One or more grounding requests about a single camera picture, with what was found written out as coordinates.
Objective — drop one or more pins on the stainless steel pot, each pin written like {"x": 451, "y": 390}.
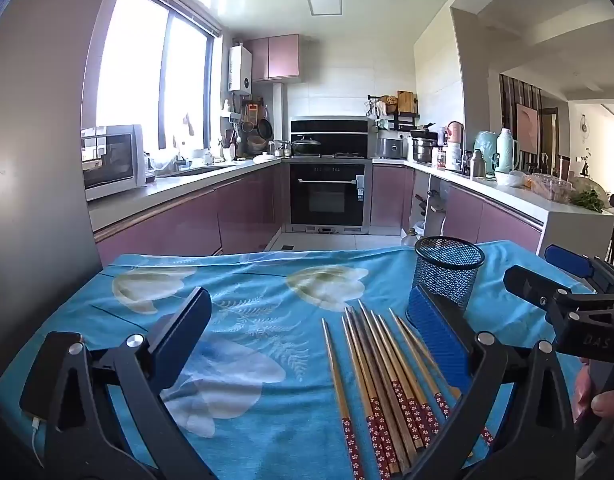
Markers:
{"x": 423, "y": 150}

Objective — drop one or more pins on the wooden cutting board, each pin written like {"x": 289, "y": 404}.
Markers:
{"x": 405, "y": 101}

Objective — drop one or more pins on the clear plastic container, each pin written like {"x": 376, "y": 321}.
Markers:
{"x": 552, "y": 187}

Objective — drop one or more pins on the pink kitchen base cabinets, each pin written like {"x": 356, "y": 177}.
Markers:
{"x": 187, "y": 225}
{"x": 487, "y": 215}

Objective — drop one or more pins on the black wall rack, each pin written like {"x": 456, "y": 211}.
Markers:
{"x": 404, "y": 117}

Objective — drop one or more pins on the framed wall painting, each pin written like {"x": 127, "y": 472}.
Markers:
{"x": 527, "y": 122}

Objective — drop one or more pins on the blue floral tablecloth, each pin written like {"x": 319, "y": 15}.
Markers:
{"x": 267, "y": 350}

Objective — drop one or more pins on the black wok with lid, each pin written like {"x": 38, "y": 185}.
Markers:
{"x": 307, "y": 147}

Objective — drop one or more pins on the glass jug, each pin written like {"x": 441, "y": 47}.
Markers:
{"x": 411, "y": 239}

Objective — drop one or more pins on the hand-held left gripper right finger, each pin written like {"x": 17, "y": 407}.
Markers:
{"x": 437, "y": 330}

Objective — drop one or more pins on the black range hood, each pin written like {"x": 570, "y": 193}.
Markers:
{"x": 329, "y": 127}

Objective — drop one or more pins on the white water heater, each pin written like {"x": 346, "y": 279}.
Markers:
{"x": 240, "y": 70}

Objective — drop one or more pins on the white bottle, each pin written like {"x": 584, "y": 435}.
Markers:
{"x": 453, "y": 156}

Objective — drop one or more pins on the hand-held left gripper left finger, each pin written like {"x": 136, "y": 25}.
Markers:
{"x": 187, "y": 330}

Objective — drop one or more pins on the grey refrigerator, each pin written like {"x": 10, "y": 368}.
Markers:
{"x": 37, "y": 160}

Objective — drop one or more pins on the steel vacuum flask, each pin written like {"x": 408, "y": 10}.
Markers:
{"x": 478, "y": 165}

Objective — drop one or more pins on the white microwave oven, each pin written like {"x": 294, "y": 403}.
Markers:
{"x": 112, "y": 162}

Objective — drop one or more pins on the silver rice cooker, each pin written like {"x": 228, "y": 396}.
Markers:
{"x": 392, "y": 147}

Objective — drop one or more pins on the bundle of wooden chopsticks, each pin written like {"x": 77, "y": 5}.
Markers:
{"x": 382, "y": 385}

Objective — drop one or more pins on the person's right hand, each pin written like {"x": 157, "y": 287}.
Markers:
{"x": 609, "y": 404}

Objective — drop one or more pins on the mint green kettle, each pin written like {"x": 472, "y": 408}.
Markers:
{"x": 486, "y": 147}

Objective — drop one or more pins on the black mesh utensil holder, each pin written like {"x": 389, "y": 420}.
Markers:
{"x": 447, "y": 280}

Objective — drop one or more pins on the pink wall cabinet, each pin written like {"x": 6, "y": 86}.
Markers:
{"x": 277, "y": 57}

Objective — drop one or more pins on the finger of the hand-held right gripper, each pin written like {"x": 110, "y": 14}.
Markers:
{"x": 527, "y": 281}
{"x": 567, "y": 260}

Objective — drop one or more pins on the kitchen window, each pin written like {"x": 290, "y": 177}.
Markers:
{"x": 137, "y": 70}

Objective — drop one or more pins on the green leafy vegetables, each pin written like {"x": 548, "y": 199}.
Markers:
{"x": 589, "y": 200}

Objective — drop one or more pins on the white bowl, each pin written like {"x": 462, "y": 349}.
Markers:
{"x": 509, "y": 178}

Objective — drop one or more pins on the black built-in oven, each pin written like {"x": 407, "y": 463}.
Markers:
{"x": 327, "y": 195}

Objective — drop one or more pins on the pink kettle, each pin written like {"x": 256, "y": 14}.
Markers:
{"x": 454, "y": 132}

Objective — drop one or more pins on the hanging frying pan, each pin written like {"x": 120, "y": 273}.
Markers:
{"x": 265, "y": 130}

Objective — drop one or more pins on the mint green thermos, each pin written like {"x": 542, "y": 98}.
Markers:
{"x": 507, "y": 152}

